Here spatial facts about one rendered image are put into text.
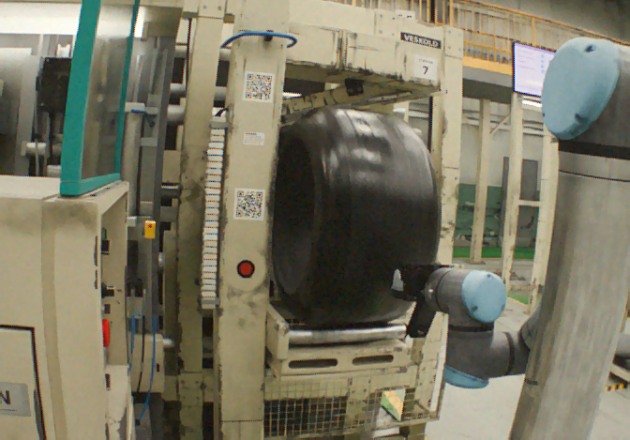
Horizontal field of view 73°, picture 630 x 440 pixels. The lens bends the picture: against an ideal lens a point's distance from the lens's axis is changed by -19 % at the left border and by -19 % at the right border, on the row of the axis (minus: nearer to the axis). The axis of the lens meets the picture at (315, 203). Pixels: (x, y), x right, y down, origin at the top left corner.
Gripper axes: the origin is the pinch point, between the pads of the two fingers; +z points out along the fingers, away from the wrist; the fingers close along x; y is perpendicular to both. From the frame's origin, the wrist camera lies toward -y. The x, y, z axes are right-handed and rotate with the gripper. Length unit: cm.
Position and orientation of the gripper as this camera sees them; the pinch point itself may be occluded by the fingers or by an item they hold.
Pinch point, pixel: (396, 291)
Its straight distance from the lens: 121.8
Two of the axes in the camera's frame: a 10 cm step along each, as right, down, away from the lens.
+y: 0.3, -10.0, 0.7
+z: -3.2, 0.6, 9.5
